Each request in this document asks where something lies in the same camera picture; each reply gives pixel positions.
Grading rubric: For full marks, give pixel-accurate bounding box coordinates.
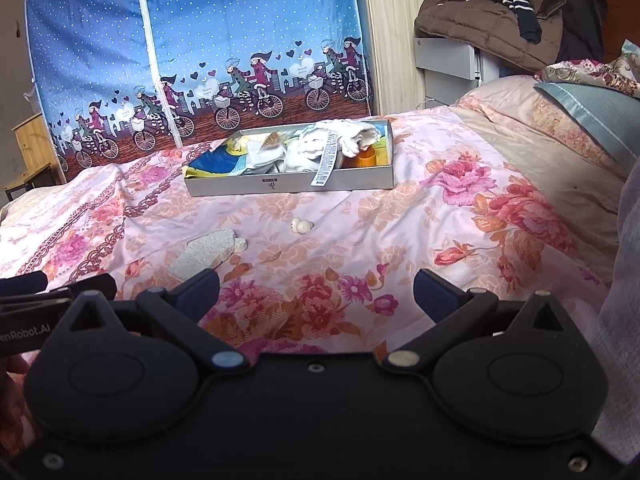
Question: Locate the orange plastic cup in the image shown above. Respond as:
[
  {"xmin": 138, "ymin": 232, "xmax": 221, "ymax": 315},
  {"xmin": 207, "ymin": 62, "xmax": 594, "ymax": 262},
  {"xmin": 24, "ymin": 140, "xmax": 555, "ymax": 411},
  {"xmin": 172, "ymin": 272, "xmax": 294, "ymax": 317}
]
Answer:
[{"xmin": 341, "ymin": 146, "xmax": 377, "ymax": 169}]

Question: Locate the blue printed fabric wardrobe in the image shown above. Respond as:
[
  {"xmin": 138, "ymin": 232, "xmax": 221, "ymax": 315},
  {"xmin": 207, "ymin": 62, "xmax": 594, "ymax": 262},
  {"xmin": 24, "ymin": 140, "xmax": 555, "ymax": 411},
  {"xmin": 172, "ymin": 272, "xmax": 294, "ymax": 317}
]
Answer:
[{"xmin": 22, "ymin": 0, "xmax": 373, "ymax": 183}]

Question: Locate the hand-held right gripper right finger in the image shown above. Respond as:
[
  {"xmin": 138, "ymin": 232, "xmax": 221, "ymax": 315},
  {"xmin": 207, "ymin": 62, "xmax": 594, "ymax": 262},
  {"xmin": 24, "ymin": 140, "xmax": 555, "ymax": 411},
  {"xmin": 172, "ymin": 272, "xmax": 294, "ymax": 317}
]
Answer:
[{"xmin": 381, "ymin": 267, "xmax": 576, "ymax": 375}]

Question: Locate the cartoon printed cloth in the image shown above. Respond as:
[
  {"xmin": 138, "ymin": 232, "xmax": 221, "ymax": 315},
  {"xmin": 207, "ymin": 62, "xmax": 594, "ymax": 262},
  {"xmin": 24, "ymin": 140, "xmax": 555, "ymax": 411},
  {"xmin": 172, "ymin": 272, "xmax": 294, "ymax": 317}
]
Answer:
[{"xmin": 184, "ymin": 142, "xmax": 391, "ymax": 178}]

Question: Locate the grey knit fabric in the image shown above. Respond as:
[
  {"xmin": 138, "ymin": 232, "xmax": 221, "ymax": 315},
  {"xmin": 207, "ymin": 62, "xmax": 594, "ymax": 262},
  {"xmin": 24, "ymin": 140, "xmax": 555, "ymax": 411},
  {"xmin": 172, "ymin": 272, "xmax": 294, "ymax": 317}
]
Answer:
[{"xmin": 592, "ymin": 160, "xmax": 640, "ymax": 466}]

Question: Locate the floral patterned pillow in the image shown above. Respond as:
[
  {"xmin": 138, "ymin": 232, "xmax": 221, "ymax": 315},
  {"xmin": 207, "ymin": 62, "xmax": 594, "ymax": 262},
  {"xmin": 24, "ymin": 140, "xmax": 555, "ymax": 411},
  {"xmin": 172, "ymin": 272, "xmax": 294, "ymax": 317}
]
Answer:
[{"xmin": 535, "ymin": 39, "xmax": 640, "ymax": 98}]

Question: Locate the yellow speckled sachet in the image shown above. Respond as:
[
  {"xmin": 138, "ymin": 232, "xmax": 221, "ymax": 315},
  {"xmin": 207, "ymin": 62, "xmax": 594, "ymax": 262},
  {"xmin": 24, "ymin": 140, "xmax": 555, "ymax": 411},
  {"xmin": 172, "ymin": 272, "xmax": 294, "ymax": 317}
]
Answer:
[{"xmin": 260, "ymin": 131, "xmax": 287, "ymax": 157}]

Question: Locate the grey white drawer cabinet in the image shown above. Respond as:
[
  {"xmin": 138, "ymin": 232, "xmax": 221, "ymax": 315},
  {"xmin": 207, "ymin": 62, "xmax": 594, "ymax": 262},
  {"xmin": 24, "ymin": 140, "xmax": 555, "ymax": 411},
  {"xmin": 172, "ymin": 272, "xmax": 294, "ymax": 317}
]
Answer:
[{"xmin": 414, "ymin": 36, "xmax": 501, "ymax": 103}]

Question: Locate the small wooden cabinet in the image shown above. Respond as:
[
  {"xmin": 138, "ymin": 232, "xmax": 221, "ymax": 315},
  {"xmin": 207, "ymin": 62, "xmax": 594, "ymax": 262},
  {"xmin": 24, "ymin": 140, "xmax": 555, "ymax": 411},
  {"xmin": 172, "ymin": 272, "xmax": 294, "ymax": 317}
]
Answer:
[{"xmin": 11, "ymin": 112, "xmax": 53, "ymax": 173}]

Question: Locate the light wooden wardrobe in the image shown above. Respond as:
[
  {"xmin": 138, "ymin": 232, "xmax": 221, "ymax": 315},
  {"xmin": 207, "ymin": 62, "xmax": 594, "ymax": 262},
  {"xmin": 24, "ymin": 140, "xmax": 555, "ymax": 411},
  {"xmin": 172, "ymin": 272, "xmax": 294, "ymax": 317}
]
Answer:
[{"xmin": 350, "ymin": 0, "xmax": 481, "ymax": 116}]

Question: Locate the wooden side table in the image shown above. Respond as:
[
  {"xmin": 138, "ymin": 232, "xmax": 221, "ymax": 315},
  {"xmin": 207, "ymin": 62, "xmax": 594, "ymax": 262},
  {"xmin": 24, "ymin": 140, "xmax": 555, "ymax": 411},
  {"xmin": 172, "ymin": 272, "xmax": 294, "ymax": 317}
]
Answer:
[{"xmin": 2, "ymin": 162, "xmax": 53, "ymax": 203}]

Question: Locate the person's left hand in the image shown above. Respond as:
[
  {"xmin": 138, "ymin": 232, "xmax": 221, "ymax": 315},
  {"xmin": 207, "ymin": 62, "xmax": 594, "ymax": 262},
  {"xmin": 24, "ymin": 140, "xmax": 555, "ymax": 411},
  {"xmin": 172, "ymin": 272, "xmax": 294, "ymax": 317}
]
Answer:
[{"xmin": 0, "ymin": 354, "xmax": 32, "ymax": 377}]

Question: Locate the white cloth with blue print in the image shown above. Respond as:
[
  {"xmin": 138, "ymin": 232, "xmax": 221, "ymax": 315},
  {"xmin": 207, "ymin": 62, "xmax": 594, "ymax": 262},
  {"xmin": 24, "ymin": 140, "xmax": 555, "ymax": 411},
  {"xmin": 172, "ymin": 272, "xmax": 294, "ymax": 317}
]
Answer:
[{"xmin": 285, "ymin": 122, "xmax": 351, "ymax": 187}]

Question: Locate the white speckled pad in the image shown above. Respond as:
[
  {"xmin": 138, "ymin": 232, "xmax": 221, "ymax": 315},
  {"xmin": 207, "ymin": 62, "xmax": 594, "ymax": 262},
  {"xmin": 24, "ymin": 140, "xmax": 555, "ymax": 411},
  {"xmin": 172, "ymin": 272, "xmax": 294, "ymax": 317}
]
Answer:
[{"xmin": 167, "ymin": 228, "xmax": 236, "ymax": 280}]

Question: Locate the beige floral pillow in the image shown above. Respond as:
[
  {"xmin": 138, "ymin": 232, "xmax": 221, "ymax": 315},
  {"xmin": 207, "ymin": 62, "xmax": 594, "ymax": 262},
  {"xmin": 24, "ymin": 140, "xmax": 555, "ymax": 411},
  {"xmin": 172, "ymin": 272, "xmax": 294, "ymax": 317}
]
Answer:
[{"xmin": 450, "ymin": 76, "xmax": 631, "ymax": 281}]

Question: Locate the dark wooden headboard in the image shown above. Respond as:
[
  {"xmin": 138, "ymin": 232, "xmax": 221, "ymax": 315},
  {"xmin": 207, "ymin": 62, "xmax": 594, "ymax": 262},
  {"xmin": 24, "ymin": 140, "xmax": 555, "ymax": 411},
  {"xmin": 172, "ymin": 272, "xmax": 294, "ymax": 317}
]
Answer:
[{"xmin": 560, "ymin": 0, "xmax": 640, "ymax": 61}]

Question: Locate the grey cardboard box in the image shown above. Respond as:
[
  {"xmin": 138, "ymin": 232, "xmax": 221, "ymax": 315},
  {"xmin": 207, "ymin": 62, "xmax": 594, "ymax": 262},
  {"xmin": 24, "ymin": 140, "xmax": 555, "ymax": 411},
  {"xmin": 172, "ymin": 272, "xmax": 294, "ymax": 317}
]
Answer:
[{"xmin": 182, "ymin": 119, "xmax": 396, "ymax": 197}]

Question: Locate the dark hanging garment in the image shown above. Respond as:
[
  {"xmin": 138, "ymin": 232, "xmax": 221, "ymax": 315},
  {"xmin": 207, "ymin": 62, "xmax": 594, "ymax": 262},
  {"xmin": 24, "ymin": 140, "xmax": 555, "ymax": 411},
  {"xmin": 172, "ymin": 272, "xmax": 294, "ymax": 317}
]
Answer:
[{"xmin": 557, "ymin": 0, "xmax": 608, "ymax": 63}]

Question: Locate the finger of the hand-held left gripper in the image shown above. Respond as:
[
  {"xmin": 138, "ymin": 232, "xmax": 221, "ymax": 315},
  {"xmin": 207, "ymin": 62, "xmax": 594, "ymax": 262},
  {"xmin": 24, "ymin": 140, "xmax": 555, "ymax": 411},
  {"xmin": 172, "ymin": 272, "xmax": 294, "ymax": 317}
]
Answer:
[
  {"xmin": 0, "ymin": 274, "xmax": 118, "ymax": 312},
  {"xmin": 0, "ymin": 271, "xmax": 48, "ymax": 295}
]

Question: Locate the brown padded jacket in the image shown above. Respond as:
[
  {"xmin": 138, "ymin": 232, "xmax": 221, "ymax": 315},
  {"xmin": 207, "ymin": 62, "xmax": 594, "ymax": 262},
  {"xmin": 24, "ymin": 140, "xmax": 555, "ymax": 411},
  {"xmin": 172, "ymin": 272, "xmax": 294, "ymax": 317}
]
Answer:
[{"xmin": 415, "ymin": 0, "xmax": 566, "ymax": 73}]

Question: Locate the blue striped pillow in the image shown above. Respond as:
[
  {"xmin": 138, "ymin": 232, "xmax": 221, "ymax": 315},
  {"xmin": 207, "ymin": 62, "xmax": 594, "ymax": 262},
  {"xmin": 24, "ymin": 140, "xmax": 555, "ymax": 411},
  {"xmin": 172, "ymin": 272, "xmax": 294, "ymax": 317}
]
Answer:
[{"xmin": 534, "ymin": 81, "xmax": 640, "ymax": 176}]

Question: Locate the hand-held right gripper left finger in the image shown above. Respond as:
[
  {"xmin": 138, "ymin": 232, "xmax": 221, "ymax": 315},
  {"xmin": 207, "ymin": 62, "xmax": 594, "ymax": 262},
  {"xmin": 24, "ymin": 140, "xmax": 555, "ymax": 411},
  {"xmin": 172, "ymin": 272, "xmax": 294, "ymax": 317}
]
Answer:
[{"xmin": 62, "ymin": 267, "xmax": 251, "ymax": 374}]

